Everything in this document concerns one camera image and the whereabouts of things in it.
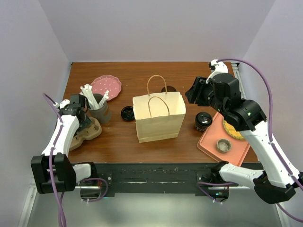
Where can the black takeout coffee cup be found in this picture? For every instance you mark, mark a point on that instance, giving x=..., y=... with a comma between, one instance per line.
x=202, y=126

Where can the yellow woven coaster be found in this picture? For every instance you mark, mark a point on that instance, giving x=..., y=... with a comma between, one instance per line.
x=231, y=131

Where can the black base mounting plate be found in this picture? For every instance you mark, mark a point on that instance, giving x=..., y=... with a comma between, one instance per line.
x=95, y=191

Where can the pink polka dot plate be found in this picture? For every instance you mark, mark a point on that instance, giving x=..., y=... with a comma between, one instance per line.
x=107, y=83

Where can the black cup lid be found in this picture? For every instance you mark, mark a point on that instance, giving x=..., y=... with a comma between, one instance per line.
x=203, y=117
x=127, y=113

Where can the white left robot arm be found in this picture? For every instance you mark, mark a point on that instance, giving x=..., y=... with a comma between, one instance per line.
x=52, y=167

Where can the grey straw holder cup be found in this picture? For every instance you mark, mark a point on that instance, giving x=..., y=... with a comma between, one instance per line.
x=103, y=114

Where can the brown pulp cup carrier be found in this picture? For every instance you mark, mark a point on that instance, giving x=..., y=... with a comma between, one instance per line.
x=90, y=132

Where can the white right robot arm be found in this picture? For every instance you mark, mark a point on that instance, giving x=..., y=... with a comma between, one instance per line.
x=278, y=180

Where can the aluminium frame rail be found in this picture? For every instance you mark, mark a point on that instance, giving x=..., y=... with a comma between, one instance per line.
x=128, y=181

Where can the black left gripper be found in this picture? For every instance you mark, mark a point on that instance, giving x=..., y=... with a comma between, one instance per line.
x=83, y=125

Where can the yellow paper bag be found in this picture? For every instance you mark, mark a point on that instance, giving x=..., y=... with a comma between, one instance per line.
x=158, y=116

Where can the small grey sugar bowl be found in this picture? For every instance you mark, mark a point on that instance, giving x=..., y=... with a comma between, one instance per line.
x=223, y=145

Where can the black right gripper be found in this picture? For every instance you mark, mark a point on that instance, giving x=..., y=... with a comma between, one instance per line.
x=197, y=90

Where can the white wrapped straws bundle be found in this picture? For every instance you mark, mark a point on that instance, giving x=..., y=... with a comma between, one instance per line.
x=86, y=90

